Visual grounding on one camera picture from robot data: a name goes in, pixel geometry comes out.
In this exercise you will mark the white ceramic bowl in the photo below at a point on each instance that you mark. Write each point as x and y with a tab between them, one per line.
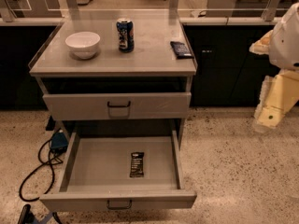
83	44

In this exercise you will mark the open grey lower drawer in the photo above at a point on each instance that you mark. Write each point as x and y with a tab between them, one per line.
96	176

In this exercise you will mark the black rxbar chocolate bar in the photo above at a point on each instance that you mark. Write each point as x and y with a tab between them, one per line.
137	164

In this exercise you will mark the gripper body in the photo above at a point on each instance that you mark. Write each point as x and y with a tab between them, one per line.
286	44

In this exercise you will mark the dark blue snack packet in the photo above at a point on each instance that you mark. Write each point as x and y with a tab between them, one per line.
180	50

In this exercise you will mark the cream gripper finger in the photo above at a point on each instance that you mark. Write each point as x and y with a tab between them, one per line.
266	119

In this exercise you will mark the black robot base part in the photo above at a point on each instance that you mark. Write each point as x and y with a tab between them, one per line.
27	217

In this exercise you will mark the blue power box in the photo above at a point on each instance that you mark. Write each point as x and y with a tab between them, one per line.
58	142

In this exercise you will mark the clear glass partition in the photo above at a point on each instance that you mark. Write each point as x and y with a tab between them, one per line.
266	9

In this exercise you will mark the closed grey upper drawer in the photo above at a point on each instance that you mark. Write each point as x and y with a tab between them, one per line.
100	106

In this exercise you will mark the grey drawer cabinet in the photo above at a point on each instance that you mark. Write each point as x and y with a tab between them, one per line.
151	67

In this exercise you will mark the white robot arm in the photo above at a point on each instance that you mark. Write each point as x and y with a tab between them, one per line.
289	23

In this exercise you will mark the blue soda can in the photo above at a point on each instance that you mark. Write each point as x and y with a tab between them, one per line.
125	28

